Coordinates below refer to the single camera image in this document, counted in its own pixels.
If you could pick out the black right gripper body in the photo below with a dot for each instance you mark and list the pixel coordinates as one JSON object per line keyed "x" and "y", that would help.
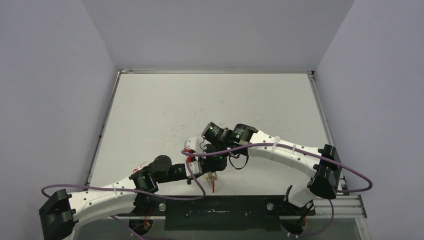
{"x": 216, "y": 163}

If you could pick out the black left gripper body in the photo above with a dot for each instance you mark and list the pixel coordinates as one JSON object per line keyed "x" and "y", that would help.
{"x": 176, "y": 175}

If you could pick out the silver key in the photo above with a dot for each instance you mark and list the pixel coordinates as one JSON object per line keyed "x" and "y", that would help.
{"x": 140, "y": 166}

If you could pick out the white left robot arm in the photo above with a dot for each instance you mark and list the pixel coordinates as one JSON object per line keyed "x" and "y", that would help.
{"x": 63, "y": 212}

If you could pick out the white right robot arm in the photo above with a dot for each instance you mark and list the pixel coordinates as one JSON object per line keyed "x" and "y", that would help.
{"x": 321, "y": 166}

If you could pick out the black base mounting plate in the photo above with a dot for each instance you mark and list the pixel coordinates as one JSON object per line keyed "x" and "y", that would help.
{"x": 222, "y": 213}

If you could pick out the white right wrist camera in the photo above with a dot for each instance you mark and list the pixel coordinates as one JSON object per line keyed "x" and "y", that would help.
{"x": 193, "y": 144}

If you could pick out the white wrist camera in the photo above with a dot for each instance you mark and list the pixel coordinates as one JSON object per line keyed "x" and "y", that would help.
{"x": 193, "y": 144}
{"x": 193, "y": 167}

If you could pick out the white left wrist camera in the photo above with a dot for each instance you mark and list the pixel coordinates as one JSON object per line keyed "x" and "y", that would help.
{"x": 193, "y": 167}

